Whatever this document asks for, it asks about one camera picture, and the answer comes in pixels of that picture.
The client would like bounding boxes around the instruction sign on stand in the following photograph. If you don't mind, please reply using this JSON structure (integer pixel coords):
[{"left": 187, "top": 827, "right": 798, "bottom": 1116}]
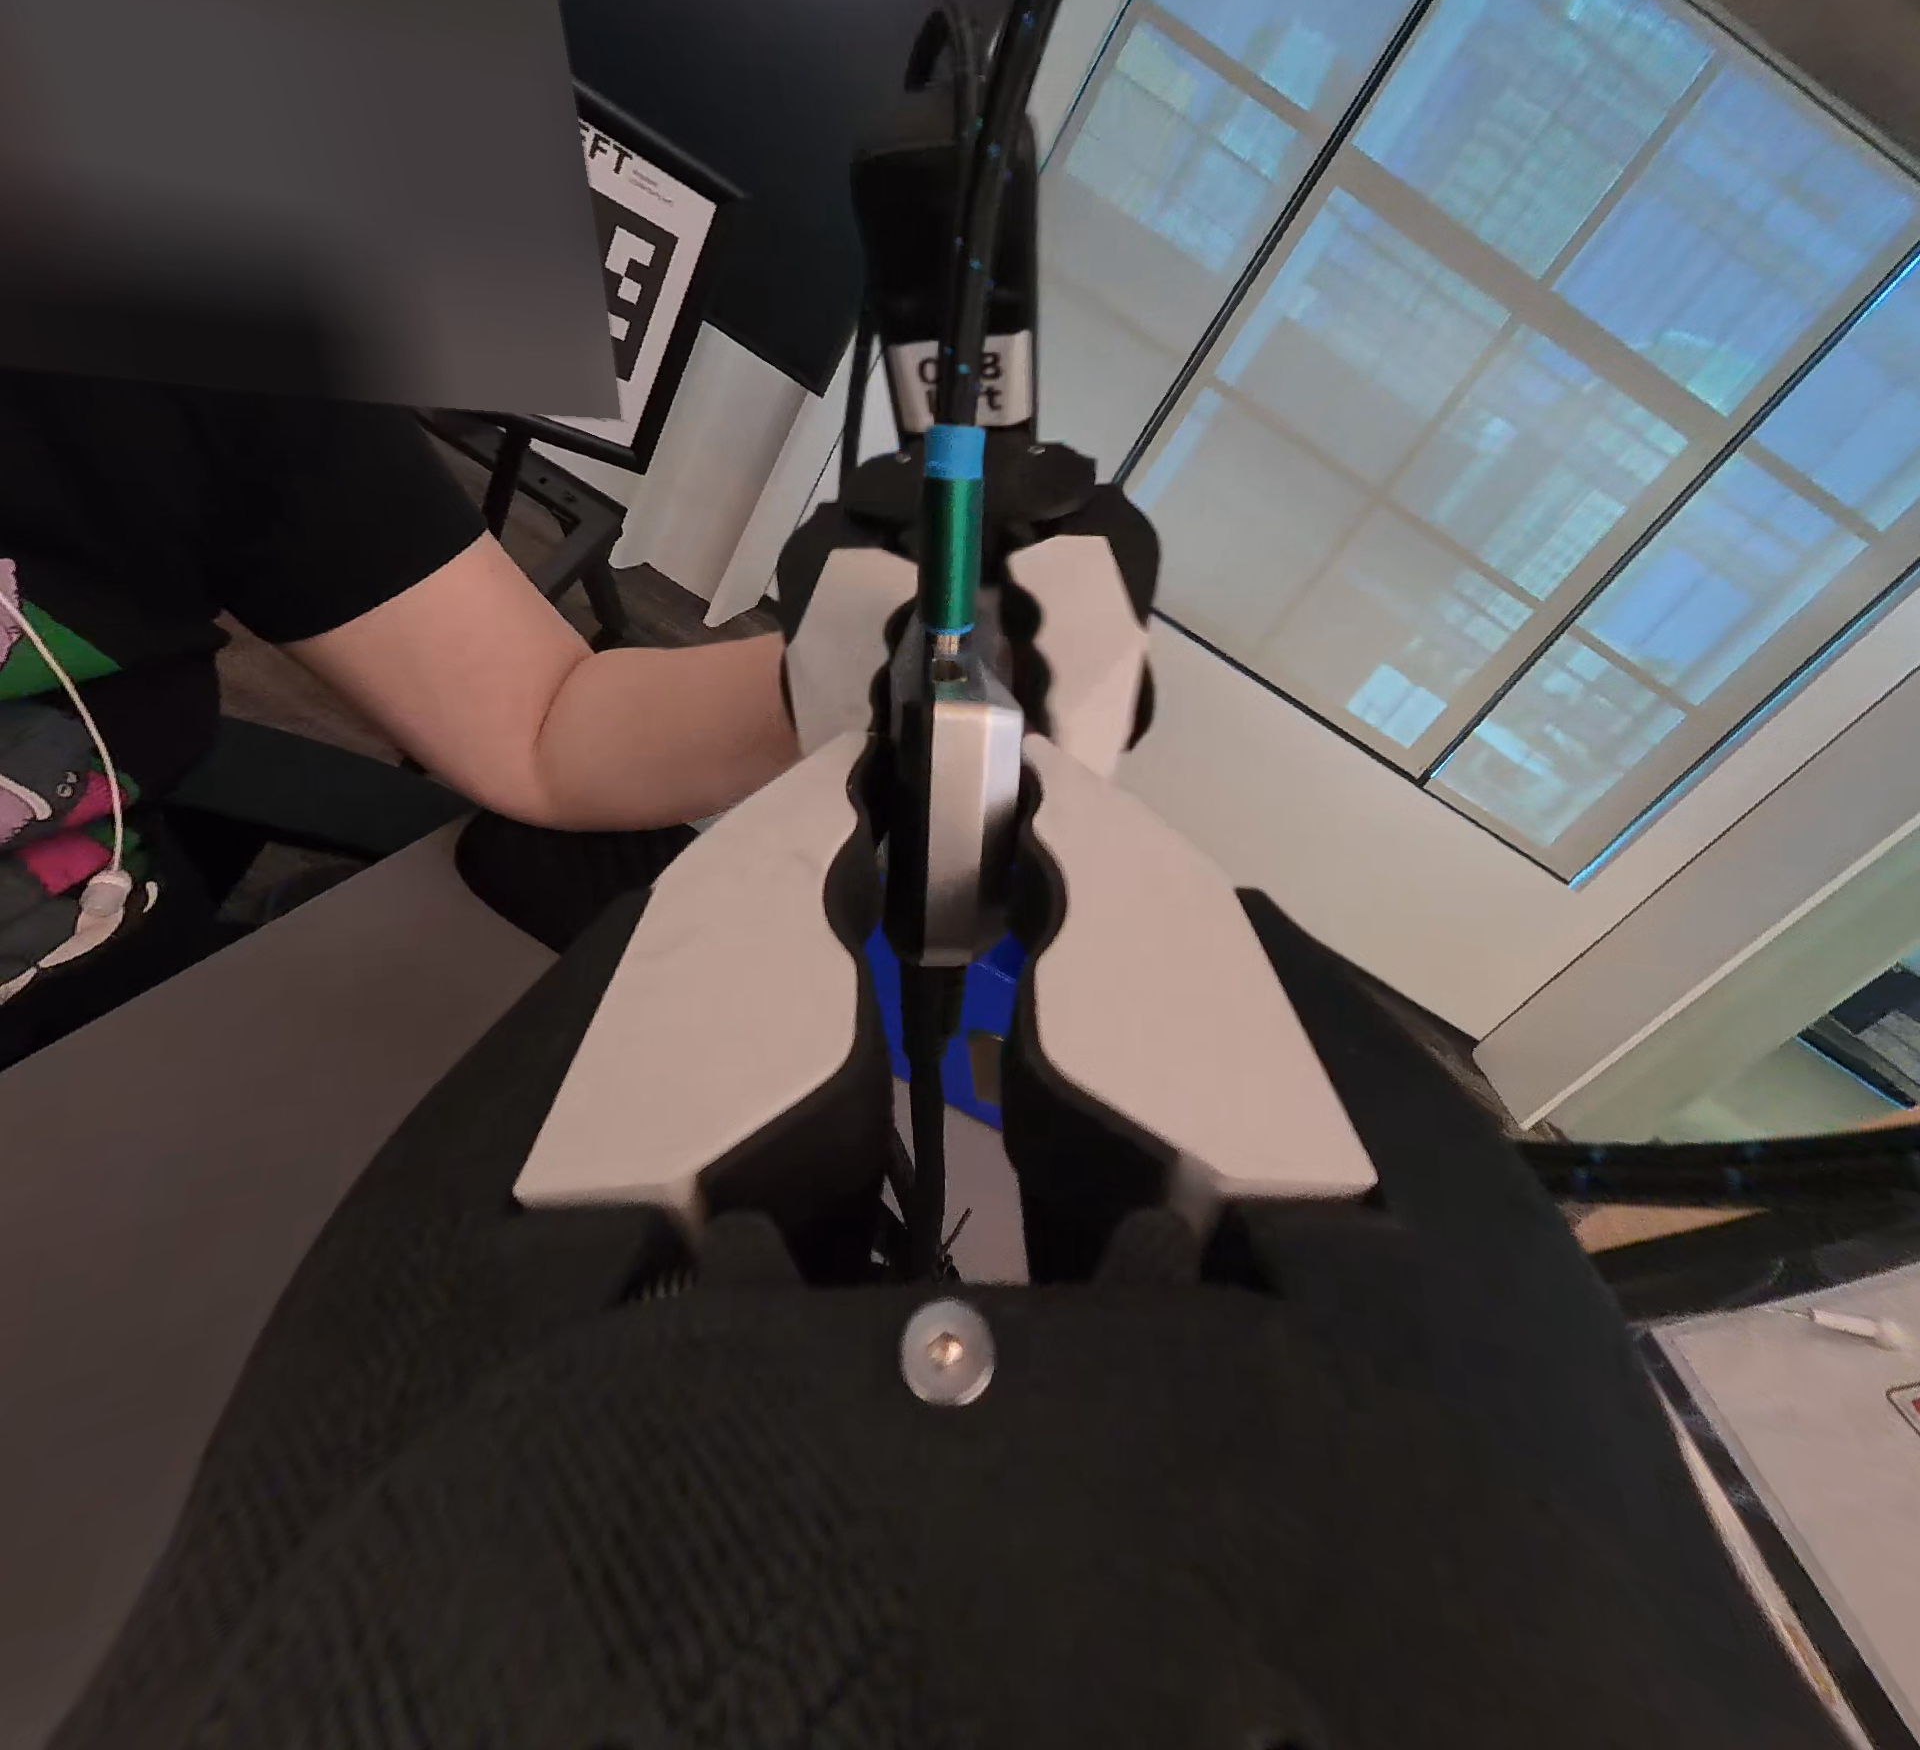
[{"left": 1576, "top": 1104, "right": 1920, "bottom": 1750}]

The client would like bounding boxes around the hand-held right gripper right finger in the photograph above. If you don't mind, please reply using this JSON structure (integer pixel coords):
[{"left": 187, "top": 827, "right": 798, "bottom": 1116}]
[{"left": 999, "top": 738, "right": 1380, "bottom": 1203}]

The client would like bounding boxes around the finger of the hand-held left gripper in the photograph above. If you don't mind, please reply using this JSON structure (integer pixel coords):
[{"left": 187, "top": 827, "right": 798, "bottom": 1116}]
[
  {"left": 776, "top": 542, "right": 919, "bottom": 764},
  {"left": 1008, "top": 532, "right": 1159, "bottom": 780}
]

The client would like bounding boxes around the silver hdmi adapter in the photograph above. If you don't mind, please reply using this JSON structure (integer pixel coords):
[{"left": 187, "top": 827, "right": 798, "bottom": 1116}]
[{"left": 881, "top": 610, "right": 1032, "bottom": 1285}]

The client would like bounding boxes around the person's black printed shirt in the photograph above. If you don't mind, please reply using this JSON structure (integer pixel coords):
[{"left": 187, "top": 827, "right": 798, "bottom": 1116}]
[{"left": 0, "top": 371, "right": 488, "bottom": 1077}]

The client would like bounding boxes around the framed black white poster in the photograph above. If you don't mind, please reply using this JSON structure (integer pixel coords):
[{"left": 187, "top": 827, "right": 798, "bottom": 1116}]
[{"left": 575, "top": 77, "right": 746, "bottom": 480}]

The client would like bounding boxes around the black mesh cushion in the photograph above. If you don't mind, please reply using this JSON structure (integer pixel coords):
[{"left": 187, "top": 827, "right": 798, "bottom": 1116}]
[{"left": 454, "top": 813, "right": 709, "bottom": 954}]

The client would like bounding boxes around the large grid window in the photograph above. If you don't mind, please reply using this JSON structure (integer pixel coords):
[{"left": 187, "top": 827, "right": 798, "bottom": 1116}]
[{"left": 1042, "top": 0, "right": 1920, "bottom": 889}]

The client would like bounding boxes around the white earphone cable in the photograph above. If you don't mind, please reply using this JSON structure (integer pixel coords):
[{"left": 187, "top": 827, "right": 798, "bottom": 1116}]
[{"left": 0, "top": 587, "right": 139, "bottom": 959}]

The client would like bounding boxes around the person's left forearm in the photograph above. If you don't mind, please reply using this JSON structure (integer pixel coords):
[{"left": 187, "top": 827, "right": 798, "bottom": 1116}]
[{"left": 284, "top": 527, "right": 797, "bottom": 833}]

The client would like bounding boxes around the blue plastic bin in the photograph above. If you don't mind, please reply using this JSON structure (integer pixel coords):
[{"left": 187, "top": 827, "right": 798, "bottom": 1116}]
[{"left": 864, "top": 926, "right": 1032, "bottom": 1132}]

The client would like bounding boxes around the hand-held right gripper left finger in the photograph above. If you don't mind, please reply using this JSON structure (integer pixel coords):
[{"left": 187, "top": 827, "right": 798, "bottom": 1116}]
[{"left": 512, "top": 727, "right": 902, "bottom": 1219}]

